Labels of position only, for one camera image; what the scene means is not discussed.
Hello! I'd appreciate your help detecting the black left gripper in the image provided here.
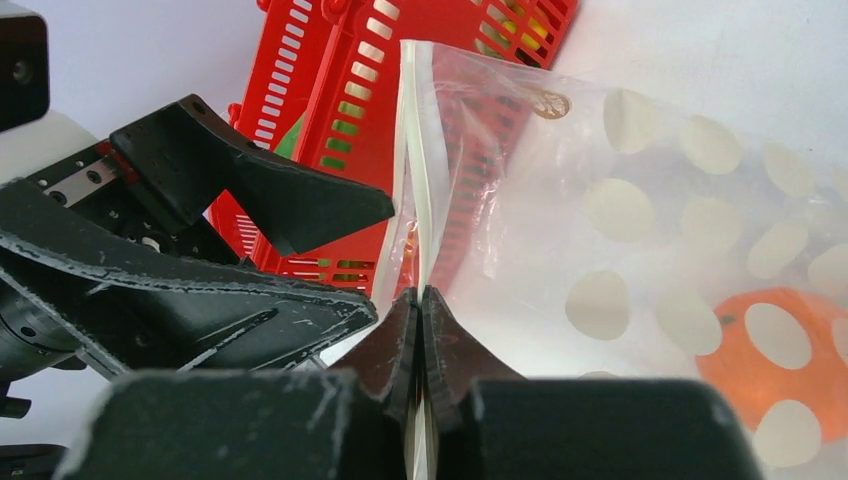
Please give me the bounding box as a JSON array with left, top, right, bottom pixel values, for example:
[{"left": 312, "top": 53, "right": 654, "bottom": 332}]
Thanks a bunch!
[{"left": 1, "top": 94, "right": 395, "bottom": 393}]

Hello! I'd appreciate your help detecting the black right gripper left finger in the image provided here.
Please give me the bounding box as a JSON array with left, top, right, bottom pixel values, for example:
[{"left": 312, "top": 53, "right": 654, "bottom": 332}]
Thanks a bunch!
[{"left": 55, "top": 288, "right": 418, "bottom": 479}]

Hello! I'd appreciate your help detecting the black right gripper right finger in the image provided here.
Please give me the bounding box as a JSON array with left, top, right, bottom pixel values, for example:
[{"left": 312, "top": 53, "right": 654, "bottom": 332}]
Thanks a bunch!
[{"left": 421, "top": 287, "right": 762, "bottom": 479}]

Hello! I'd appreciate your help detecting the clear dotted zip top bag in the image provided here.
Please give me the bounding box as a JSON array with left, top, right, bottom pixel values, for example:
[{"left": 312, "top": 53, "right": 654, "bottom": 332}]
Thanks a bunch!
[{"left": 372, "top": 40, "right": 847, "bottom": 479}]

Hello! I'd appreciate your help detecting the orange tangerine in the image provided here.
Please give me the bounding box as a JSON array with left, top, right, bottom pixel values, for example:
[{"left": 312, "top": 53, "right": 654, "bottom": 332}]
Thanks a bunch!
[{"left": 696, "top": 288, "right": 847, "bottom": 443}]

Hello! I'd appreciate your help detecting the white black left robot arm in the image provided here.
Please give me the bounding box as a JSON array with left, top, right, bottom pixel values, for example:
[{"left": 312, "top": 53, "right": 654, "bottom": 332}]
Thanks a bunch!
[{"left": 1, "top": 1, "right": 394, "bottom": 389}]

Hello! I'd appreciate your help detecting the red plastic basket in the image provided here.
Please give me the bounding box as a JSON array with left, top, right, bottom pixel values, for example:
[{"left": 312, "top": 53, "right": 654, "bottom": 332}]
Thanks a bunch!
[{"left": 208, "top": 1, "right": 579, "bottom": 294}]

